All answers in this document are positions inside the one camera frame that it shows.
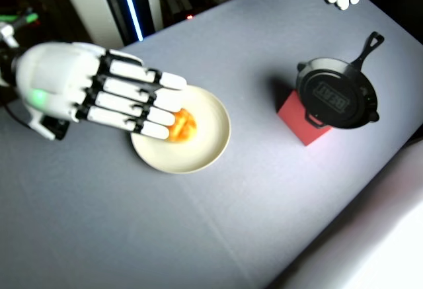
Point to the black cast iron pan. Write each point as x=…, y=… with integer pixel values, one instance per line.
x=333, y=100

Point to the orange food piece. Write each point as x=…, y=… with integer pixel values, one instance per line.
x=185, y=127

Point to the red block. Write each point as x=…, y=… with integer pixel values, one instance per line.
x=297, y=120

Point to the cream round plate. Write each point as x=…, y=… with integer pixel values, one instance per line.
x=201, y=147

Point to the white pillar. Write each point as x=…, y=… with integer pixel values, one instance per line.
x=96, y=4

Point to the blue light strip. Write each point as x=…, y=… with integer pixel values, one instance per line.
x=130, y=4

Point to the grey table cloth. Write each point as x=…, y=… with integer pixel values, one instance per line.
x=132, y=229

